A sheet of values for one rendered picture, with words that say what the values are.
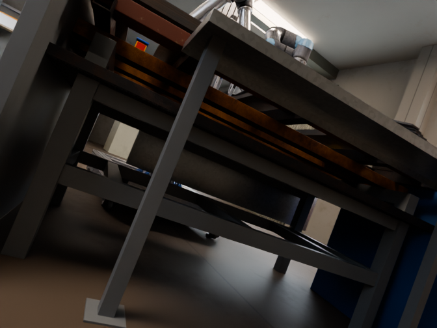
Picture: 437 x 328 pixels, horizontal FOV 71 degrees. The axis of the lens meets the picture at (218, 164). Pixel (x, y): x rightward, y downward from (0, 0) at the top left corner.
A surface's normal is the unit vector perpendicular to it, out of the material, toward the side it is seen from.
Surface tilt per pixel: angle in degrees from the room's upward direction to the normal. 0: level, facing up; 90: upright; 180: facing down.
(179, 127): 90
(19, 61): 90
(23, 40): 90
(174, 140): 90
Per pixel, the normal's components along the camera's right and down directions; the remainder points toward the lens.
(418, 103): -0.80, -0.35
